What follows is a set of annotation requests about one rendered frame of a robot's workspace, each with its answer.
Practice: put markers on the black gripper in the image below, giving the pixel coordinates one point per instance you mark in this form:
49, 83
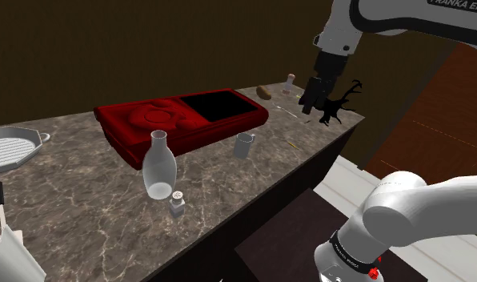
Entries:
330, 64

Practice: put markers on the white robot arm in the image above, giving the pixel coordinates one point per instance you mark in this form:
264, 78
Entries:
394, 218

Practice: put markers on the thin silver fork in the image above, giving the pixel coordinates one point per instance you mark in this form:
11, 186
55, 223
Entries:
285, 110

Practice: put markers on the black antler figure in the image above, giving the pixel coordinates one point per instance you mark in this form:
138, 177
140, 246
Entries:
334, 109

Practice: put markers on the small brown-capped shaker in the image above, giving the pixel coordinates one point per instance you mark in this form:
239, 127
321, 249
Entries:
288, 84

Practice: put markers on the yellow pencil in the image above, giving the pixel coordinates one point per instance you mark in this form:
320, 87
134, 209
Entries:
293, 145

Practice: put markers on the brown potato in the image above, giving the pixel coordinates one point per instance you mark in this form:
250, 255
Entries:
264, 93

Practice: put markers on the grey cup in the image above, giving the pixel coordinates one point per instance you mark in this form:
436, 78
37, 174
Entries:
243, 146

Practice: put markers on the red media player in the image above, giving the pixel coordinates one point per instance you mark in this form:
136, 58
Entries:
152, 125

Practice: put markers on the clear glass bottle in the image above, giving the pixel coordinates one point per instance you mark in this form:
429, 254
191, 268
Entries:
159, 168

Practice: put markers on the small glass salt shaker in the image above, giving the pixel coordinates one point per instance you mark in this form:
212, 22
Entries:
177, 205

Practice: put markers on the grey grill pan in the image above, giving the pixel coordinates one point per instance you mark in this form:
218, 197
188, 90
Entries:
8, 150

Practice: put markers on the white jug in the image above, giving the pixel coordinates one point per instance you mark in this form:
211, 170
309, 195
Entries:
8, 261

